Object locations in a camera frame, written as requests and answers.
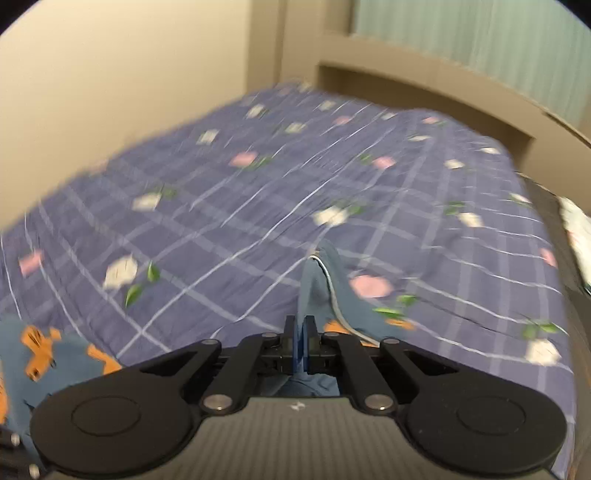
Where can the light blue floral blanket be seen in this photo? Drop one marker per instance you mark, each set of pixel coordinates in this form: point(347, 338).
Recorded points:
point(577, 221)

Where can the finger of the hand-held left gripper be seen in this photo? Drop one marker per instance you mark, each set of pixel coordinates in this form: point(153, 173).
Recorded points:
point(11, 454)

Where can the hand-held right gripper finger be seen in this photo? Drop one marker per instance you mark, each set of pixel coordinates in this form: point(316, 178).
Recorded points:
point(299, 350)
point(306, 350)

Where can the beige window bench cabinet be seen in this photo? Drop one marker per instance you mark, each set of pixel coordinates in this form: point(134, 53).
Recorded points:
point(415, 69)

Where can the blue pants with orange print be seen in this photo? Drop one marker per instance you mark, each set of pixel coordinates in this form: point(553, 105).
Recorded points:
point(318, 290)

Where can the light teal curtain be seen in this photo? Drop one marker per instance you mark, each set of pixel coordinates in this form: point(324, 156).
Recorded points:
point(461, 46)

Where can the purple plaid floral blanket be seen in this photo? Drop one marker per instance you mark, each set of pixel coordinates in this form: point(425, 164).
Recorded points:
point(231, 221)

